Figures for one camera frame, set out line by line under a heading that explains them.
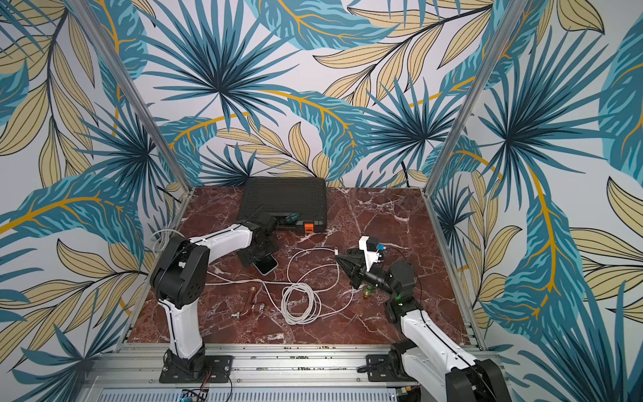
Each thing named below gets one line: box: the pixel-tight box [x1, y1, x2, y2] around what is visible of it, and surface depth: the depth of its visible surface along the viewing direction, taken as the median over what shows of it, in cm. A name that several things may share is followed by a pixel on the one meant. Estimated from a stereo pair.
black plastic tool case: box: [237, 176, 328, 233], surface depth 109 cm
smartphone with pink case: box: [252, 253, 279, 277], surface depth 96 cm
